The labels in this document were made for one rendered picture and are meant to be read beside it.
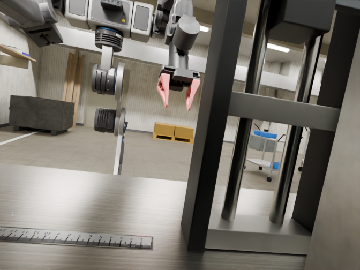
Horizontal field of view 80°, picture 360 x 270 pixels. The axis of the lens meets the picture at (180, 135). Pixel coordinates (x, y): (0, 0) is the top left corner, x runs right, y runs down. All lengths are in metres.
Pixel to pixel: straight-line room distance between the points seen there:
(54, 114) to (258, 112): 5.71
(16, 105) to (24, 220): 5.90
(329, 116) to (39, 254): 0.30
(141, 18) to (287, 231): 1.11
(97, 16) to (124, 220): 1.05
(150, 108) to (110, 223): 7.86
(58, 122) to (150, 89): 3.57
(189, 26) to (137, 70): 7.58
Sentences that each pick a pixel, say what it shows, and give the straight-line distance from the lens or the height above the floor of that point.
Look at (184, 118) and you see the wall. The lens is 8.35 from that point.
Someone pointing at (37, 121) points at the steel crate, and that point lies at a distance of 6.01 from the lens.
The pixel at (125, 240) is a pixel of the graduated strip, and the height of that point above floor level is 0.90.
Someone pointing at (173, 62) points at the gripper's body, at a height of 1.16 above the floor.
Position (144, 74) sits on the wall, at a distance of 8.14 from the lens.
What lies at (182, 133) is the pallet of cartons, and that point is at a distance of 7.08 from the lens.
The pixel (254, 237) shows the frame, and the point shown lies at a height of 0.92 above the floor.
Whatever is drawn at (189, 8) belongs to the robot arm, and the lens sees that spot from 0.72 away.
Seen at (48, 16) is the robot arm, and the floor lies 1.23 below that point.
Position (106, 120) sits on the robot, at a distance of 1.60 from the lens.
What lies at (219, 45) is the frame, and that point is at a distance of 0.21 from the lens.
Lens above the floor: 1.04
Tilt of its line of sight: 7 degrees down
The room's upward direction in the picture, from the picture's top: 9 degrees clockwise
